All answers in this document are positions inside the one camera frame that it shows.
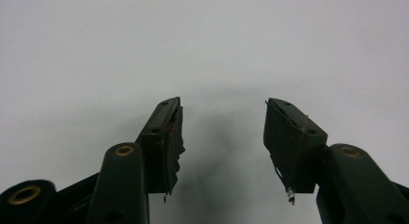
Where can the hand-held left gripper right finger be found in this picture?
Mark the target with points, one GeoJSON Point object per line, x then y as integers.
{"type": "Point", "coordinates": [291, 143]}

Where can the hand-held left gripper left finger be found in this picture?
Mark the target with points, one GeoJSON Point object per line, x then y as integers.
{"type": "Point", "coordinates": [159, 146]}

